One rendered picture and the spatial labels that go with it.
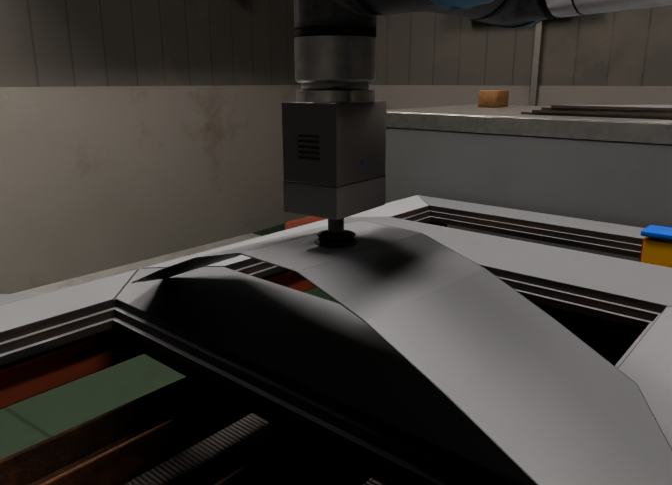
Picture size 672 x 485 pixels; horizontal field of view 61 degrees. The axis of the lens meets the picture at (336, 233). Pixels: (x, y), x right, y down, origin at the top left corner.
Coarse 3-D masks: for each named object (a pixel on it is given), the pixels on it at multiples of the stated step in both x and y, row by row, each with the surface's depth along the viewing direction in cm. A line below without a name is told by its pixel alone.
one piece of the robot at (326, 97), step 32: (320, 96) 51; (352, 96) 51; (288, 128) 53; (320, 128) 51; (352, 128) 52; (384, 128) 56; (288, 160) 54; (320, 160) 52; (352, 160) 53; (384, 160) 57; (288, 192) 55; (320, 192) 52; (352, 192) 53; (384, 192) 58
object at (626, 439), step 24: (624, 408) 45; (648, 408) 46; (600, 432) 42; (624, 432) 43; (648, 432) 44; (576, 456) 39; (600, 456) 40; (624, 456) 41; (648, 456) 42; (552, 480) 37; (576, 480) 37; (600, 480) 38; (624, 480) 39; (648, 480) 40
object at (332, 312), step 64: (64, 320) 71; (128, 320) 74; (192, 320) 69; (256, 320) 69; (320, 320) 69; (640, 320) 75; (256, 384) 58; (320, 384) 55; (384, 384) 55; (384, 448) 48; (448, 448) 45
